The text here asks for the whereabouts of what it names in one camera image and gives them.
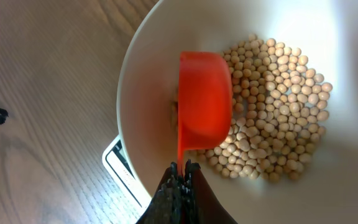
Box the soybeans in bowl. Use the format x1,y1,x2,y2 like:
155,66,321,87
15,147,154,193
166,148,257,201
197,34,333,182

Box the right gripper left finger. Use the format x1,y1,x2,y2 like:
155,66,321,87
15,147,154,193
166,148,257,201
136,162,182,224

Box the cream bowl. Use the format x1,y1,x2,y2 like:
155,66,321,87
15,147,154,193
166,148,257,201
117,0,358,223

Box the white digital kitchen scale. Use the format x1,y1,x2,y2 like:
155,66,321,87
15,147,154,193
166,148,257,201
102,135,151,215

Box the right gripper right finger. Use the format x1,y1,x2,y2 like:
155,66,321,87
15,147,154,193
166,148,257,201
183,159,237,224

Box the red measuring scoop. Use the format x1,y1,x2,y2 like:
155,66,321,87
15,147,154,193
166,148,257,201
177,52,232,175

